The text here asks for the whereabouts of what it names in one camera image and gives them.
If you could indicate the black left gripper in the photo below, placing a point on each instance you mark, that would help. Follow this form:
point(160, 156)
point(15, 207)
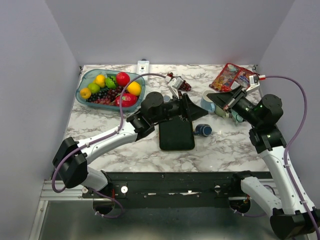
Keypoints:
point(189, 111)

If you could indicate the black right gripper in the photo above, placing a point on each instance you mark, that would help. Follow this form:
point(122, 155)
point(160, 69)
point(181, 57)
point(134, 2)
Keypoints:
point(225, 100)

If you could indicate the light green ceramic mug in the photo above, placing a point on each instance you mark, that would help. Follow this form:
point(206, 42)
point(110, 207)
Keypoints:
point(221, 113)

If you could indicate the light blue hexagonal mug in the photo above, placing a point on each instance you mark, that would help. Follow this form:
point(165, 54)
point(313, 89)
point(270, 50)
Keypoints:
point(206, 103)

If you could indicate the dark blue gold-rimmed cup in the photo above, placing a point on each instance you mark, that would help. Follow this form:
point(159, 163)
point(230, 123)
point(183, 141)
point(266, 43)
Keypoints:
point(203, 130)

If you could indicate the mint green bird-print mug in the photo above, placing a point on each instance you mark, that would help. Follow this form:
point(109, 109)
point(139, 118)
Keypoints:
point(236, 118)

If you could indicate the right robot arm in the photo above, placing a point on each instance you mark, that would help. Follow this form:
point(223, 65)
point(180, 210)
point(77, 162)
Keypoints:
point(292, 213)

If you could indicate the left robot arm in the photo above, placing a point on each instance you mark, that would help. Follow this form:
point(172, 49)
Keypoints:
point(72, 159)

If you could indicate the red snack packet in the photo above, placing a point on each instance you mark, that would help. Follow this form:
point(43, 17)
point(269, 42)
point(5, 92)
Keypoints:
point(231, 77)

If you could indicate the loose red grape bunch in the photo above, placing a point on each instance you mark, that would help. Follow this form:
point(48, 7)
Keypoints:
point(184, 85)

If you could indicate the black rectangular tray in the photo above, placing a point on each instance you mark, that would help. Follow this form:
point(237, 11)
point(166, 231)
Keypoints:
point(176, 135)

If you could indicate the grey-blue small cup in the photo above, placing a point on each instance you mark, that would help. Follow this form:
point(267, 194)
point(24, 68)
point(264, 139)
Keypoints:
point(166, 99)

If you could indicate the orange fruit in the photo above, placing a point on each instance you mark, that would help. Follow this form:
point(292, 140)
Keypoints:
point(85, 93)
point(134, 88)

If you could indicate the red dragon fruit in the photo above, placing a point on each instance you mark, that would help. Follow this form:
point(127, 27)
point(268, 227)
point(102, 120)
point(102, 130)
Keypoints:
point(126, 100)

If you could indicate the red apple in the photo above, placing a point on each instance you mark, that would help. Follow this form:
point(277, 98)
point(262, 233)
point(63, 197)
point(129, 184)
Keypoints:
point(122, 79)

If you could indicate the dark grape bunch in basket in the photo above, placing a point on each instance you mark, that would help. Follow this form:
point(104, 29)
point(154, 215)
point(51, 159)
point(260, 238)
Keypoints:
point(105, 96)

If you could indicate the green lime with zigzag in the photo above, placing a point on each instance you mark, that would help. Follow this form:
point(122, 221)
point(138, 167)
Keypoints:
point(110, 82)

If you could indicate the yellow lemon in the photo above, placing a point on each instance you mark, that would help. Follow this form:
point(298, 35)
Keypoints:
point(100, 80)

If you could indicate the teal plastic fruit basket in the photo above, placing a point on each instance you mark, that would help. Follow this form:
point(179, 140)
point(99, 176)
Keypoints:
point(90, 76)

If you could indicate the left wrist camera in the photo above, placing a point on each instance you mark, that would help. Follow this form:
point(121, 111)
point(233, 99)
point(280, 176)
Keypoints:
point(174, 83)

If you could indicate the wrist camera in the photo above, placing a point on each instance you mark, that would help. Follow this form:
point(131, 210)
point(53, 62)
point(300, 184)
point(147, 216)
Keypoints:
point(174, 83)
point(254, 82)

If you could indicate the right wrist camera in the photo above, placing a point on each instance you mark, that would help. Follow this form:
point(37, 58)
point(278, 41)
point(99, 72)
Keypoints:
point(254, 82)

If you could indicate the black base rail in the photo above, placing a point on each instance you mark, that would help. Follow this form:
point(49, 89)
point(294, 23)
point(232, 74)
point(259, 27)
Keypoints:
point(139, 190)

